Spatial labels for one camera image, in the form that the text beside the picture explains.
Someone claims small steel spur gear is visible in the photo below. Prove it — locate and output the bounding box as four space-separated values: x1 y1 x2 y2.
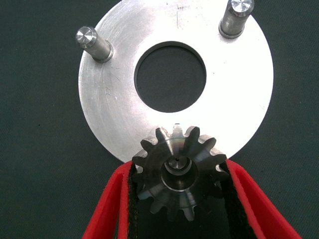
131 123 229 223

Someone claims dark grey table cloth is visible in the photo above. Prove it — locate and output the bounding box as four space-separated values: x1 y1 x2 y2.
0 0 319 239

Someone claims round metal carrier plate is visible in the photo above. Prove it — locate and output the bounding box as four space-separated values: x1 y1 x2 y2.
75 0 274 166

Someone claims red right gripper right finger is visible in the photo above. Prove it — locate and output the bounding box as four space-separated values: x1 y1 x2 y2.
220 159 302 239

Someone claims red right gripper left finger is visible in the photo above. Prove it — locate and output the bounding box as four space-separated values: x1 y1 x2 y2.
81 159 142 239

